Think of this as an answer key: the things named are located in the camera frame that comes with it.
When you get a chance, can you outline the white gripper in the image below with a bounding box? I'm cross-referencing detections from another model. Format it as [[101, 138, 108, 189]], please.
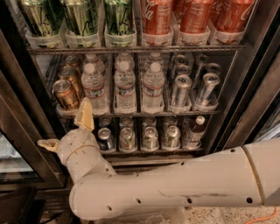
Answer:
[[38, 97, 97, 164]]

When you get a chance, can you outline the orange can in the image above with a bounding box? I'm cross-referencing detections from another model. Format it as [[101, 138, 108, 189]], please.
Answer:
[[63, 55, 81, 71], [59, 66, 83, 100], [52, 79, 80, 111]]

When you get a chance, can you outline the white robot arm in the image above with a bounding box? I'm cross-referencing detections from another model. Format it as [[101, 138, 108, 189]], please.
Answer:
[[38, 99, 280, 221]]

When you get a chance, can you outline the glass fridge door left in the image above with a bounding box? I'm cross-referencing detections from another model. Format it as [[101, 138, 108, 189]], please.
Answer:
[[0, 31, 67, 191]]

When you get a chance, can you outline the left green white can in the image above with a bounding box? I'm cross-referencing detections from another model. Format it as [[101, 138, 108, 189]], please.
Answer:
[[119, 127, 136, 151]]

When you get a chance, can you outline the green white can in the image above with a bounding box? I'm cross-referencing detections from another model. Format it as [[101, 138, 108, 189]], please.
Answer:
[[163, 125, 180, 148], [119, 127, 136, 151], [142, 126, 158, 151]]

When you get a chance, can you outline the middle green white can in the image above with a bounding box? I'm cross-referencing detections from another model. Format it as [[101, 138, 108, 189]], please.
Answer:
[[142, 126, 158, 151]]

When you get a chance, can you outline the right green white can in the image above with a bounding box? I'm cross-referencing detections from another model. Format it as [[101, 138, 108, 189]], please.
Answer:
[[163, 125, 180, 148]]

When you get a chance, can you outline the steel fridge cabinet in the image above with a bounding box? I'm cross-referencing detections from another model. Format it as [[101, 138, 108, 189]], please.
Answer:
[[0, 0, 279, 214]]

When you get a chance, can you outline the front left silver slim can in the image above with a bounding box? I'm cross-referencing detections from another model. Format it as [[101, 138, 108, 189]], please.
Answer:
[[170, 74, 193, 108]]

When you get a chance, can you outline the silver slim can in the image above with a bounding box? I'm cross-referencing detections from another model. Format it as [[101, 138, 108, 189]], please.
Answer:
[[196, 73, 221, 106], [170, 74, 193, 108], [173, 65, 192, 79], [206, 63, 222, 76]]

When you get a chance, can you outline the middle left silver slim can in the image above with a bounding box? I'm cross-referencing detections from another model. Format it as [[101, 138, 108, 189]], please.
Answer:
[[173, 65, 192, 79]]

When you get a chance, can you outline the left red cola can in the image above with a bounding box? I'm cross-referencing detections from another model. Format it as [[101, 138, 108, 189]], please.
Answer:
[[140, 0, 173, 35]]

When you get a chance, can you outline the red cola can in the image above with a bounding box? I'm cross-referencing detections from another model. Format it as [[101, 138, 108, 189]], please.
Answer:
[[180, 0, 214, 34], [140, 0, 173, 35], [215, 0, 255, 33]]

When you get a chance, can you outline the front right silver slim can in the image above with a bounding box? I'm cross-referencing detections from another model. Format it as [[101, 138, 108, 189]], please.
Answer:
[[196, 73, 221, 106]]

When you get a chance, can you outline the middle right silver slim can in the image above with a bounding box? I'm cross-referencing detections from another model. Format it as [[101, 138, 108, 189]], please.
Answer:
[[206, 63, 222, 76]]

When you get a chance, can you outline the middle red cola can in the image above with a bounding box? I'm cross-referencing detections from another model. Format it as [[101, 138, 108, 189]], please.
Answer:
[[180, 0, 214, 34]]

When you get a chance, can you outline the right red cola can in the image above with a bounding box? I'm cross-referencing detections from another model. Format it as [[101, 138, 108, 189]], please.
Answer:
[[215, 0, 255, 33]]

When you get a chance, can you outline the left front water bottle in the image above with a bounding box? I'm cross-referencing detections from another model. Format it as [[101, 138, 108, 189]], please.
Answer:
[[81, 63, 109, 116]]

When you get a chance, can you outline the water bottle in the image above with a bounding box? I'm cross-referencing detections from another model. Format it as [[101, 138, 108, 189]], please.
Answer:
[[143, 52, 164, 71], [114, 61, 137, 114], [81, 63, 109, 116], [83, 53, 105, 74], [115, 53, 135, 69], [142, 62, 165, 114]]

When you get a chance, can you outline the middle front water bottle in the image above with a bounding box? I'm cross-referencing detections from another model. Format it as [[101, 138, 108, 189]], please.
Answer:
[[114, 61, 137, 114]]

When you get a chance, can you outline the left rear water bottle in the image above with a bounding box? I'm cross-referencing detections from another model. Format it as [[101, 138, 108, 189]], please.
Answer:
[[83, 53, 105, 74]]

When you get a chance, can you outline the middle rear water bottle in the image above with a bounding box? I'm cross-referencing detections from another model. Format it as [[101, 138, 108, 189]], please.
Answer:
[[115, 53, 135, 69]]

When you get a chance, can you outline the right front water bottle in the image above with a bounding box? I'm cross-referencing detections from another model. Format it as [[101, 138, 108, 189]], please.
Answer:
[[142, 62, 165, 114]]

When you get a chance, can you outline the right rear water bottle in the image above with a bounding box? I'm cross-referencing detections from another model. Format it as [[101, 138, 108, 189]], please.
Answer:
[[143, 52, 164, 71]]

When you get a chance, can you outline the clear plastic bin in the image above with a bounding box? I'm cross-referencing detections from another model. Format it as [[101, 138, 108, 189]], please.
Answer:
[[94, 207, 189, 224]]

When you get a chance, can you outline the brown drink bottle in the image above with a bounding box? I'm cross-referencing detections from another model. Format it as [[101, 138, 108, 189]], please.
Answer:
[[183, 115, 206, 150]]

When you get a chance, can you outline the orange floor cable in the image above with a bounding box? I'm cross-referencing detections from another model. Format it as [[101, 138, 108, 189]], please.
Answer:
[[244, 206, 278, 224]]

